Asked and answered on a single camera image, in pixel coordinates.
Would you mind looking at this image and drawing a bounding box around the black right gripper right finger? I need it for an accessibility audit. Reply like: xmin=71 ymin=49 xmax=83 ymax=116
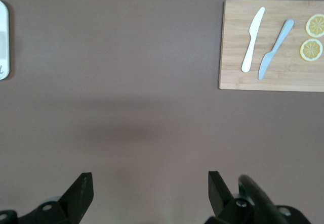
xmin=204 ymin=170 xmax=264 ymax=224

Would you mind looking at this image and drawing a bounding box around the grey plastic knife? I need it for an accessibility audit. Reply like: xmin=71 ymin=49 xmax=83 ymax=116
xmin=257 ymin=18 xmax=295 ymax=81

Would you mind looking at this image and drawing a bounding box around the brown table cover sheet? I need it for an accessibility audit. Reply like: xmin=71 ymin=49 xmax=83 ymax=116
xmin=0 ymin=0 xmax=324 ymax=224

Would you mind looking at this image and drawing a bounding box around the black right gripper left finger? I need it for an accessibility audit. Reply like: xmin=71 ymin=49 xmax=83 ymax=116
xmin=19 ymin=172 xmax=94 ymax=224

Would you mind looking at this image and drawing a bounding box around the cream bear print tray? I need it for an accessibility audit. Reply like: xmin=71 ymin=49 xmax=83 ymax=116
xmin=0 ymin=1 xmax=11 ymax=80

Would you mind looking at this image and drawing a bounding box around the white plastic knife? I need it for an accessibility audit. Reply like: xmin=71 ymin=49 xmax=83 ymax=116
xmin=240 ymin=6 xmax=266 ymax=73

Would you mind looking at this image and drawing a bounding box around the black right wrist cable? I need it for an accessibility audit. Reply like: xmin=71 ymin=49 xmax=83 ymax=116
xmin=237 ymin=174 xmax=286 ymax=224

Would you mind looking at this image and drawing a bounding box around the bamboo cutting board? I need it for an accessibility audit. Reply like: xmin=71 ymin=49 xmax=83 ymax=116
xmin=218 ymin=0 xmax=324 ymax=93

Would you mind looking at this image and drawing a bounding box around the yellow lemon slice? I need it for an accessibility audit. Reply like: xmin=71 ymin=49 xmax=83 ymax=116
xmin=305 ymin=13 xmax=324 ymax=38
xmin=299 ymin=38 xmax=324 ymax=62

